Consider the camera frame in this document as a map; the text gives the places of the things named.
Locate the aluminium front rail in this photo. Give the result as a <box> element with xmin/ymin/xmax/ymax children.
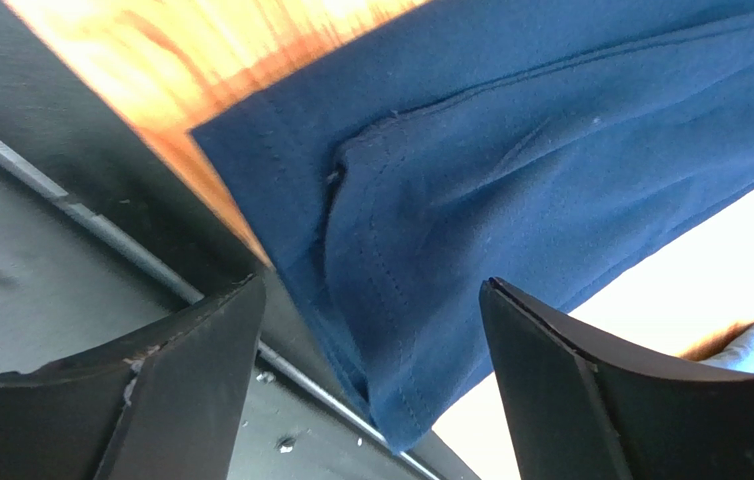
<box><xmin>0</xmin><ymin>99</ymin><xmax>445</xmax><ymax>480</ymax></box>

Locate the navy blue t shirt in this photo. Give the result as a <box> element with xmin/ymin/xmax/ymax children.
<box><xmin>192</xmin><ymin>1</ymin><xmax>754</xmax><ymax>452</ymax></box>

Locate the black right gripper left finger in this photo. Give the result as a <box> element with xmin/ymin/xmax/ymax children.
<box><xmin>0</xmin><ymin>274</ymin><xmax>267</xmax><ymax>480</ymax></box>

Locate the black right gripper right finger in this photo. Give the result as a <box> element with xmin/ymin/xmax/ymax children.
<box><xmin>480</xmin><ymin>278</ymin><xmax>754</xmax><ymax>479</ymax></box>

